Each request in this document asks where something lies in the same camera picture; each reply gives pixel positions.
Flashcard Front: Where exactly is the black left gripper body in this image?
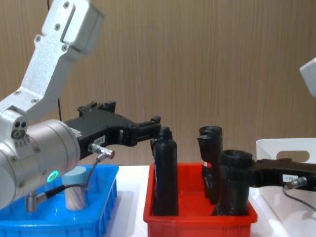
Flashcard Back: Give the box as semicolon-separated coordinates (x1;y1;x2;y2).
63;100;129;161

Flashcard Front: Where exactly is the right gripper cable with plug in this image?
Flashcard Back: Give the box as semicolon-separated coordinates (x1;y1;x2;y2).
282;176;316;211

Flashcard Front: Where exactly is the blue plastic bin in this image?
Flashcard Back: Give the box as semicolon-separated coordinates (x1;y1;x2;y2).
0;164;119;237

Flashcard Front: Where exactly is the left gripper cable with plug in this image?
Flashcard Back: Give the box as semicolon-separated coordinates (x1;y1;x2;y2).
26;143;116;213

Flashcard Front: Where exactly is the black bag roll red label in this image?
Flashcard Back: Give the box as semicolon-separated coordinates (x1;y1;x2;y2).
197;134;223;206

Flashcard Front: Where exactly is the gripper cable with plug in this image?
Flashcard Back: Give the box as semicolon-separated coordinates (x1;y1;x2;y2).
26;143;116;213
282;176;316;211

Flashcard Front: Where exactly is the red plastic bin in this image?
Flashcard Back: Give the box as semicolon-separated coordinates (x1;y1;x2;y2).
143;162;258;237

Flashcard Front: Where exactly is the white plastic bin with handle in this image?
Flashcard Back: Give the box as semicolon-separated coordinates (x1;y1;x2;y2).
255;138;316;237

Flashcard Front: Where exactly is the cylinder with pale blue cap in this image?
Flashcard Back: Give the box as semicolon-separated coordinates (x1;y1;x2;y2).
61;165;88;211

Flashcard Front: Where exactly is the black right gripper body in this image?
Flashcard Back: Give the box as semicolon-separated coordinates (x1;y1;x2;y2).
256;158;316;193

